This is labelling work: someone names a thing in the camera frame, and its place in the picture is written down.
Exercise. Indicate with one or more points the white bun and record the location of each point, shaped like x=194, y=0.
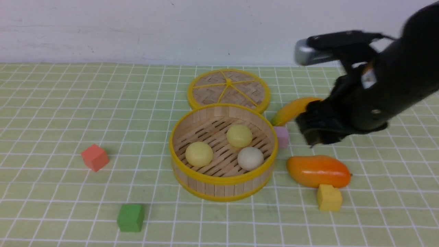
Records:
x=250, y=158

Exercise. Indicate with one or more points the green checked tablecloth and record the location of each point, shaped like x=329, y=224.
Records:
x=50, y=113

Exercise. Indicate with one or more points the pale yellow bun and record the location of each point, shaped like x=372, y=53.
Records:
x=199, y=154

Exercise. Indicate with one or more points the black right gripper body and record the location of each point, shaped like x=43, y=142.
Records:
x=344, y=112

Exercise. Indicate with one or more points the pink foam cube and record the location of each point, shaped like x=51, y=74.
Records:
x=282, y=136

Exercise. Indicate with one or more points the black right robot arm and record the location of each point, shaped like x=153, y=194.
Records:
x=376, y=86

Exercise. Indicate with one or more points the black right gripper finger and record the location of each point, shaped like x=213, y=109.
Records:
x=331, y=137
x=312, y=138

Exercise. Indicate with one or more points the light yellow bun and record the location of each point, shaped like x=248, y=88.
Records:
x=239, y=136

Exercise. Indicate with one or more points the orange plastic mango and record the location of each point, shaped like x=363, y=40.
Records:
x=312, y=171

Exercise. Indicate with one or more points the bamboo steamer tray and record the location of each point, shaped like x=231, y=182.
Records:
x=223, y=180

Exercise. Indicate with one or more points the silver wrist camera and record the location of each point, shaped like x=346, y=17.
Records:
x=305, y=55

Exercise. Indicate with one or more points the green foam cube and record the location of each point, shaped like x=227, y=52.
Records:
x=130, y=218

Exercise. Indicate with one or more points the woven bamboo steamer lid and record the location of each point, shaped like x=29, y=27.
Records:
x=230, y=86

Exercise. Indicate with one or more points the yellow plastic banana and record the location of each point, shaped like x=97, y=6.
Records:
x=292, y=110

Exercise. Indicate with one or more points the yellow foam cube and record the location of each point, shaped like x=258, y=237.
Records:
x=329, y=198

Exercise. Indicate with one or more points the red foam cube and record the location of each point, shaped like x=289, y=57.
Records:
x=95, y=157

